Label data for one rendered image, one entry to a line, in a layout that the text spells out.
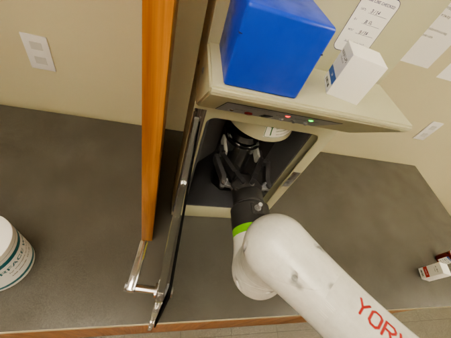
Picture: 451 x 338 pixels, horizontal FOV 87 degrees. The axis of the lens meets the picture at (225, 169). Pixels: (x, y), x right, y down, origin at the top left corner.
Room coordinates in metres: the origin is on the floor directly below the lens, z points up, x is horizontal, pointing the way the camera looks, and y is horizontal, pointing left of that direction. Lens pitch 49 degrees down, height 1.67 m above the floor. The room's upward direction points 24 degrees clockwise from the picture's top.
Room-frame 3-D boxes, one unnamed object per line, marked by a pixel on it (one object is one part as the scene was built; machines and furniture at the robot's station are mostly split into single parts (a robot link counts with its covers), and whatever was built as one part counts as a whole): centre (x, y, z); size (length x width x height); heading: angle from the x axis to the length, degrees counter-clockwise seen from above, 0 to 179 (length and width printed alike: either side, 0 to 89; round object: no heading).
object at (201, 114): (0.35, 0.09, 1.19); 0.03 x 0.02 x 0.39; 113
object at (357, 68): (0.38, -0.11, 1.54); 0.05 x 0.05 x 0.06; 7
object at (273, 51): (0.32, 0.02, 1.55); 0.10 x 0.10 x 0.09; 23
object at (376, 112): (0.36, -0.07, 1.46); 0.32 x 0.12 x 0.10; 113
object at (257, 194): (0.37, -0.07, 1.19); 0.09 x 0.08 x 0.07; 23
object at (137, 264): (0.11, 0.06, 1.20); 0.10 x 0.05 x 0.03; 15
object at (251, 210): (0.30, -0.10, 1.20); 0.09 x 0.06 x 0.12; 113
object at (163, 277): (0.19, 0.05, 1.19); 0.30 x 0.01 x 0.40; 15
